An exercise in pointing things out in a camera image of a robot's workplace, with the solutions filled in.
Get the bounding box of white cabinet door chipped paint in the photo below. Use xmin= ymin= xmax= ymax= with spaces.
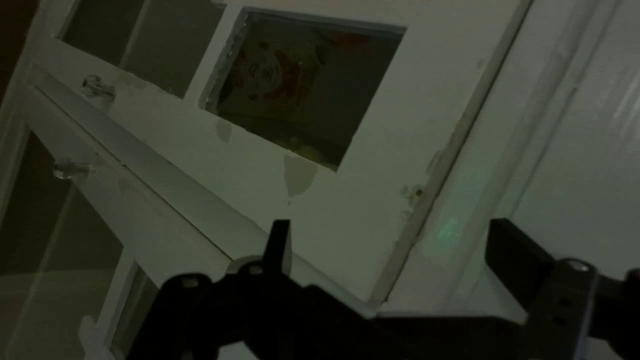
xmin=26 ymin=0 xmax=536 ymax=309

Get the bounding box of orange toy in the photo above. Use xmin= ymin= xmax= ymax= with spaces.
xmin=228 ymin=37 xmax=325 ymax=106

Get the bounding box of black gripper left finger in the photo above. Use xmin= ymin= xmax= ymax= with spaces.
xmin=125 ymin=216 xmax=323 ymax=360

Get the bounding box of small metal door knob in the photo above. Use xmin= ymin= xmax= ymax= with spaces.
xmin=49 ymin=161 xmax=90 ymax=184
xmin=79 ymin=72 xmax=119 ymax=104

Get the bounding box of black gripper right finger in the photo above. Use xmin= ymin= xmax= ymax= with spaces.
xmin=483 ymin=216 xmax=640 ymax=360

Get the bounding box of white glass cabinet door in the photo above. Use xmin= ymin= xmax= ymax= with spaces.
xmin=0 ymin=86 xmax=376 ymax=360

